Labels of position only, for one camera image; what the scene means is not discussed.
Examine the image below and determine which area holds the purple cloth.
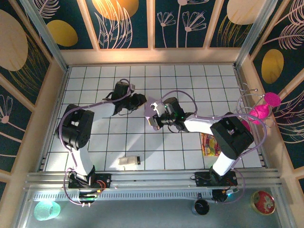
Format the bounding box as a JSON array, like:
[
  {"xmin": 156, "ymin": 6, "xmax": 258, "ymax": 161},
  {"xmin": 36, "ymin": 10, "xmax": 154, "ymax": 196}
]
[{"xmin": 143, "ymin": 95, "xmax": 164, "ymax": 119}]

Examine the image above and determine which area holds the colourful snack packet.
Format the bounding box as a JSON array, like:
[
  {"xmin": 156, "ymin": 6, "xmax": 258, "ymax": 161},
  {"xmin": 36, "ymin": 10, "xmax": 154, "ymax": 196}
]
[{"xmin": 200, "ymin": 133, "xmax": 222, "ymax": 157}]

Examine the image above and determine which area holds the white block with black end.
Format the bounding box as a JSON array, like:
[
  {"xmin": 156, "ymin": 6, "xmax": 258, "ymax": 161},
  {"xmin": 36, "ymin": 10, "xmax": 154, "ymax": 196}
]
[{"xmin": 118, "ymin": 155, "xmax": 141, "ymax": 167}]

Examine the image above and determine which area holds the black mug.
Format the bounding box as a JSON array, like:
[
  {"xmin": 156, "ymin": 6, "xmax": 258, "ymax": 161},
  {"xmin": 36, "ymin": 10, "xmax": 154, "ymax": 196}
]
[{"xmin": 191, "ymin": 193, "xmax": 210, "ymax": 216}]

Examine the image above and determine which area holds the round red tin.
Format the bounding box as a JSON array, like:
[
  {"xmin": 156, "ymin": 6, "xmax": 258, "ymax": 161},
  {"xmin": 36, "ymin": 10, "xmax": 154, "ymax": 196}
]
[{"xmin": 251, "ymin": 190, "xmax": 277, "ymax": 216}]

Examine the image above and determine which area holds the teal glass cup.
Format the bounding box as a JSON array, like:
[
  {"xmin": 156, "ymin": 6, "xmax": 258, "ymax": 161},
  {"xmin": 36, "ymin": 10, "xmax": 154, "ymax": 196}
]
[{"xmin": 33, "ymin": 200, "xmax": 62, "ymax": 222}]

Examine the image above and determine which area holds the long aluminium mounting rail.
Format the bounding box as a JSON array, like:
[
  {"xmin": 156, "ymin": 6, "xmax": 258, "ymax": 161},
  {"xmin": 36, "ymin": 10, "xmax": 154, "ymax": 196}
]
[{"xmin": 23, "ymin": 168, "xmax": 285, "ymax": 191}]

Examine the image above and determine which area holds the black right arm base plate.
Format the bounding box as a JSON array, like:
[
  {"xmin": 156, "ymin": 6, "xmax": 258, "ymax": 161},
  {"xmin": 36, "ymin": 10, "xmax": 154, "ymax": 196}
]
[{"xmin": 194, "ymin": 171, "xmax": 238, "ymax": 188}]

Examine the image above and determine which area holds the perforated metal cable duct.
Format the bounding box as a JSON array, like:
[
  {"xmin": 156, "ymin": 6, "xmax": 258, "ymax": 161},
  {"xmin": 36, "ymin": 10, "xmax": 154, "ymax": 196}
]
[{"xmin": 32, "ymin": 190, "xmax": 216, "ymax": 202}]

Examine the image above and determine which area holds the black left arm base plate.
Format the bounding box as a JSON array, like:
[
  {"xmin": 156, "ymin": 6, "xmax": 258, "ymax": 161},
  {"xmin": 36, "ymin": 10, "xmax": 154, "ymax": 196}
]
[{"xmin": 67, "ymin": 172, "xmax": 112, "ymax": 190}]

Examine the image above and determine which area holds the pink wire jewellery stand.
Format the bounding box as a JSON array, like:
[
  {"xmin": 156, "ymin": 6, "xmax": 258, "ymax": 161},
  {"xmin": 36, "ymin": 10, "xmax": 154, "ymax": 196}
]
[{"xmin": 234, "ymin": 82, "xmax": 282, "ymax": 133}]

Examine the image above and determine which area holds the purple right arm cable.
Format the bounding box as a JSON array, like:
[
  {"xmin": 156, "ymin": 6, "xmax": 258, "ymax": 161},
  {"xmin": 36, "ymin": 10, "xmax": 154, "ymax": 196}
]
[{"xmin": 160, "ymin": 89, "xmax": 268, "ymax": 205}]

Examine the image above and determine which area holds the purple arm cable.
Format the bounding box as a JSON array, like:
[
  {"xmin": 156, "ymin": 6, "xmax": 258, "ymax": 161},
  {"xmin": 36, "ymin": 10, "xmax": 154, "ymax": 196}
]
[
  {"xmin": 58, "ymin": 78, "xmax": 133, "ymax": 207},
  {"xmin": 160, "ymin": 89, "xmax": 268, "ymax": 205}
]

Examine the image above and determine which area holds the aluminium frame post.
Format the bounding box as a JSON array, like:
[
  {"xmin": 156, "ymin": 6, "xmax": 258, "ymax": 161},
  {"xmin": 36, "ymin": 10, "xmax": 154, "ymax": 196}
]
[
  {"xmin": 20, "ymin": 0, "xmax": 71, "ymax": 72},
  {"xmin": 234, "ymin": 0, "xmax": 280, "ymax": 69}
]

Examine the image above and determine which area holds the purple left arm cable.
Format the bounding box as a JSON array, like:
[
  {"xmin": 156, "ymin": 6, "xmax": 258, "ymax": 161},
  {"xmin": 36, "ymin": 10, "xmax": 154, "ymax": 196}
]
[{"xmin": 58, "ymin": 78, "xmax": 133, "ymax": 207}]

